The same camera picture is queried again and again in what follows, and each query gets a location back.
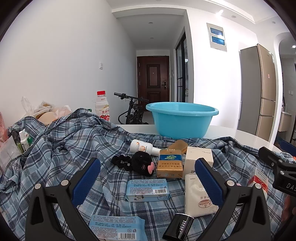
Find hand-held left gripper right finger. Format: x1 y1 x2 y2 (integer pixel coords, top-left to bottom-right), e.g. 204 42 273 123
194 158 274 241

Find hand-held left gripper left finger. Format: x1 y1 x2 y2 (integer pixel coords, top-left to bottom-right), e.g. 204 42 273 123
25 158 102 241

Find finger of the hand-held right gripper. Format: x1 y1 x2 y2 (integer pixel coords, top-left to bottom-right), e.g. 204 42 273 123
258 146 296 179

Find red and white box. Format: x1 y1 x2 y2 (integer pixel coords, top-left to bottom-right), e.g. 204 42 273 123
247 167 270 200

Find gold cigarette carton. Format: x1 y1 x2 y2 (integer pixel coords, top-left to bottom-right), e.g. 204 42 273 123
156 149 184 178

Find brown box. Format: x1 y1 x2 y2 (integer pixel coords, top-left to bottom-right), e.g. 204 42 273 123
167 139 188 154

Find blue plastic basin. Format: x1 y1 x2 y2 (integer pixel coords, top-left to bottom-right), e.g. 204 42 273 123
146 102 219 139

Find blue plaid cloth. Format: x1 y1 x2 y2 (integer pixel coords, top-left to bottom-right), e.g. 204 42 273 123
0 108 296 241

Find blue wet wipes pack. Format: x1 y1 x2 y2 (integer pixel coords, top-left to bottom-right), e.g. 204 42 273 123
125 179 170 202
89 214 145 241

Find gold refrigerator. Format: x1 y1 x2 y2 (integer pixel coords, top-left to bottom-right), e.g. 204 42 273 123
238 44 278 142

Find white lotion bottle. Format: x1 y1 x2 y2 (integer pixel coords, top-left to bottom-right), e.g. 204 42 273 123
129 140 161 156

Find green and white tube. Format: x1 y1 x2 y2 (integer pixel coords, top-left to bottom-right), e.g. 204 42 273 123
18 130 35 151

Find red-capped yogurt drink bottle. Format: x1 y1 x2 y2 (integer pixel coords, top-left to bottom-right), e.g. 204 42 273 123
95 91 112 122

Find plastic bag of bread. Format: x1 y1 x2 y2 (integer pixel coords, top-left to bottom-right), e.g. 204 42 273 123
21 96 72 127

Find dark tube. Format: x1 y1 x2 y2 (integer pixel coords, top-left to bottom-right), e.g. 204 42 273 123
11 129 25 154

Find clear plastic bag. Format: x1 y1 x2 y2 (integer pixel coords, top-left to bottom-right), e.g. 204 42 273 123
0 137 23 172

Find black folding bicycle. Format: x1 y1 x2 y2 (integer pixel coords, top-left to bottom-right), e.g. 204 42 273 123
114 92 150 125

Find pink plastic bag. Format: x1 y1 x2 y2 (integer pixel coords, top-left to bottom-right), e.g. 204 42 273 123
0 111 10 144

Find black-framed glass door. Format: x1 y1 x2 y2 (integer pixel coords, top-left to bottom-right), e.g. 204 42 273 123
175 31 189 103

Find brown entrance door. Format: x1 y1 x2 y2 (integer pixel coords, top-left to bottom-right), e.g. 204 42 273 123
137 56 170 103

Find black plush hair tie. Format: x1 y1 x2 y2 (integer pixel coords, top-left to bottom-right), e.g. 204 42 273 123
111 151 155 175

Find wall electrical panel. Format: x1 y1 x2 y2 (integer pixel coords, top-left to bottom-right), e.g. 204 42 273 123
206 23 227 52

